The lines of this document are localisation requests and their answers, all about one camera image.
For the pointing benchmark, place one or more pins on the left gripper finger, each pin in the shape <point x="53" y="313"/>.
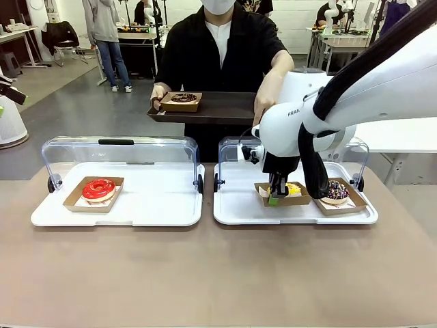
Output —
<point x="15" y="94"/>
<point x="1" y="112"/>

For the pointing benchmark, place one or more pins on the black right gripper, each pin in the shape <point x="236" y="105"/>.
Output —
<point x="281" y="164"/>

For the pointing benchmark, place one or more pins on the yellow sprinkled donut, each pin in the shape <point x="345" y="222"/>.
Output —
<point x="294" y="189"/>

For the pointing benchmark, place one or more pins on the brown cardboard donut box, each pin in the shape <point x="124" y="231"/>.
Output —
<point x="293" y="201"/>
<point x="181" y="106"/>
<point x="73" y="201"/>
<point x="355" y="205"/>

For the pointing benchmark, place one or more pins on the dark brown serving tray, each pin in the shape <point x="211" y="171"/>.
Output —
<point x="225" y="109"/>

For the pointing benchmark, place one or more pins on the chocolate sprinkled donut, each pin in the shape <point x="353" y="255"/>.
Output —
<point x="184" y="98"/>

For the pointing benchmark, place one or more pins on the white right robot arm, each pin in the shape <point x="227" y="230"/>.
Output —
<point x="382" y="85"/>

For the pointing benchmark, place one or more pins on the person's left forearm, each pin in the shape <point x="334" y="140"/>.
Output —
<point x="281" y="66"/>

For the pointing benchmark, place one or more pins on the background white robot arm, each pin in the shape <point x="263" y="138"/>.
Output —
<point x="330" y="17"/>

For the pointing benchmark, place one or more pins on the purple drizzled donut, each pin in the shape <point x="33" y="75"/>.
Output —
<point x="339" y="193"/>

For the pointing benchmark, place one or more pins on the red glazed donut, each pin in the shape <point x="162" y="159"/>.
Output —
<point x="99" y="189"/>

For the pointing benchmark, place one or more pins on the person's torso black shirt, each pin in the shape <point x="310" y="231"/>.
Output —
<point x="211" y="61"/>

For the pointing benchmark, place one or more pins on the person's left hand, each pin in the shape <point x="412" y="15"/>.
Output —
<point x="268" y="99"/>

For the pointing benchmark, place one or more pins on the person's right hand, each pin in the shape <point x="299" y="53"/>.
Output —
<point x="157" y="97"/>

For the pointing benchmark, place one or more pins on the grey stool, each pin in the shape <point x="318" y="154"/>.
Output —
<point x="9" y="65"/>

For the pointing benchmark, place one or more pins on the white display tray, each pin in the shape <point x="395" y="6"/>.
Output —
<point x="239" y="208"/>
<point x="150" y="205"/>

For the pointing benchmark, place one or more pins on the background white desk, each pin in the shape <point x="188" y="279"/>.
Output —
<point x="17" y="34"/>

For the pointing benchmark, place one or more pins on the chair with black jacket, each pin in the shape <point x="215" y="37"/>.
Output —
<point x="63" y="36"/>

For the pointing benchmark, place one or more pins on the bystander in grey hoodie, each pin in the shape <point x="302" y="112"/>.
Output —
<point x="106" y="24"/>

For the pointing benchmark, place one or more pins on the white side table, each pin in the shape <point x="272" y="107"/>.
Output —
<point x="396" y="136"/>

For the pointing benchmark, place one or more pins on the background table with robot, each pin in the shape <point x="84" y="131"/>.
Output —
<point x="136" y="37"/>

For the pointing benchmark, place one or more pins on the seated bystander in black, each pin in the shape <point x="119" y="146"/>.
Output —
<point x="143" y="12"/>

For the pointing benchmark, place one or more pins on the background work table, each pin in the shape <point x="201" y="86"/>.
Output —
<point x="334" y="42"/>

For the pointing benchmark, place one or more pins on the white face mask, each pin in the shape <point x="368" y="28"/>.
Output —
<point x="218" y="6"/>

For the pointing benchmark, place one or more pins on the black tripod pole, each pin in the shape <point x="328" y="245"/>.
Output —
<point x="377" y="17"/>

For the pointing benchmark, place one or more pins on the bystander in blue apron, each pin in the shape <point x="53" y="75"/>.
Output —
<point x="396" y="17"/>

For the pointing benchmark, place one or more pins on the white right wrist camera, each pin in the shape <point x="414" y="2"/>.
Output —
<point x="251" y="153"/>

